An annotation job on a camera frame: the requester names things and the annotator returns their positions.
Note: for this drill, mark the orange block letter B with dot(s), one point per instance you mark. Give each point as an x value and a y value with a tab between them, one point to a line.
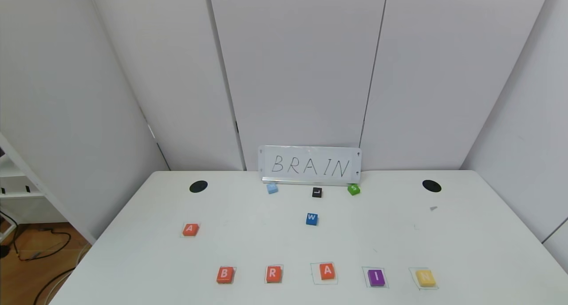
225	275

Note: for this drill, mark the white shelf frame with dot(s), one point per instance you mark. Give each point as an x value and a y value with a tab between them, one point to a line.
26	185

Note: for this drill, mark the black round table grommet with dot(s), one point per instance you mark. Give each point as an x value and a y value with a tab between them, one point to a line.
198	186
431	186

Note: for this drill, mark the green block letter S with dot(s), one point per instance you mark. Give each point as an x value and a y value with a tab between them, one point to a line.
353	189

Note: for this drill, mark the purple block letter I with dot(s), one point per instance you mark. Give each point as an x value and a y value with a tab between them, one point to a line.
376	278

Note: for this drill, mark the orange block letter R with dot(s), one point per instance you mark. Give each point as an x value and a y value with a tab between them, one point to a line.
273	274

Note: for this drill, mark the black block letter L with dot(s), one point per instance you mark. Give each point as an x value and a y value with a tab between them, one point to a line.
317	192

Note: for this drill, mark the white sign reading BRAIN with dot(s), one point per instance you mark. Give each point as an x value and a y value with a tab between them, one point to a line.
310	165

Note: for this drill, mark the blue block letter W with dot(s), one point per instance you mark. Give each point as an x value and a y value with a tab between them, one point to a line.
312	219

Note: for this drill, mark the yellow letter block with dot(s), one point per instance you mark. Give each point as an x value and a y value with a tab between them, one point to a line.
425	278

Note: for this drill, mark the light blue letter block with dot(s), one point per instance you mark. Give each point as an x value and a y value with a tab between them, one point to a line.
272	188

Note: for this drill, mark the orange block letter A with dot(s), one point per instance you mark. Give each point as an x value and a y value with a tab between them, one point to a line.
327	271
190	229

